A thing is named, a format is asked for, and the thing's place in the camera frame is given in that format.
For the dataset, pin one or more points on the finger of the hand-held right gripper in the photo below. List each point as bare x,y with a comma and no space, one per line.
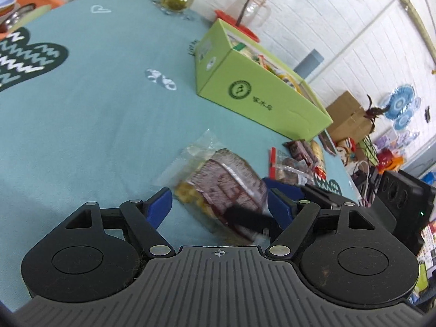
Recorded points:
245,219
320,194

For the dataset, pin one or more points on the light green cardboard box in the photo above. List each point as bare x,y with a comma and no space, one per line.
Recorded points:
259,92

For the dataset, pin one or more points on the brown cardboard box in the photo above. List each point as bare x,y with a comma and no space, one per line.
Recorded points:
347,115

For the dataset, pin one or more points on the red edged clear snack packet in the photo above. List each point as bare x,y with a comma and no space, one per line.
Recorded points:
289,170

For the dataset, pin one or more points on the black drinking straw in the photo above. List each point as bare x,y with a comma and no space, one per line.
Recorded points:
246,6

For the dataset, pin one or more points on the white green snack packet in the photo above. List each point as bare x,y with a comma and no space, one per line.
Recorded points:
240,45

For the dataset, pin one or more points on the clear brown snack packet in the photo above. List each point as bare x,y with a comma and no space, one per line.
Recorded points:
218,180

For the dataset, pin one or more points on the beige snack packet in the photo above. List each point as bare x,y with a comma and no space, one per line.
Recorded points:
318,153

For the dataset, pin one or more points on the cartoon figurine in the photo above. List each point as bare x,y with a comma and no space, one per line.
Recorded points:
347,150

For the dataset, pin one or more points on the dark dried flower decoration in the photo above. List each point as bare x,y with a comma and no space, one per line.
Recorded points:
374,110

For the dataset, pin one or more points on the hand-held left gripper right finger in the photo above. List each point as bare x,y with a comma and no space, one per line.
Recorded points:
280,206

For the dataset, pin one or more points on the blue paper fan decorations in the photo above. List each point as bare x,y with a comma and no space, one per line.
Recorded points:
402,104

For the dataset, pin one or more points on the stack of bowls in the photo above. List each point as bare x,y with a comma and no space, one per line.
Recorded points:
6,3

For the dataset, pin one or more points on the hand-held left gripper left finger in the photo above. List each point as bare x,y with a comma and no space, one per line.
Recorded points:
160,207

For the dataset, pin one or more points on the patterned coaster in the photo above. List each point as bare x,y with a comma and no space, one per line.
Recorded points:
170,12

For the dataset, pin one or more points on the glass pitcher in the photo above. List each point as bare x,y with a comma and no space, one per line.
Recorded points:
255,8

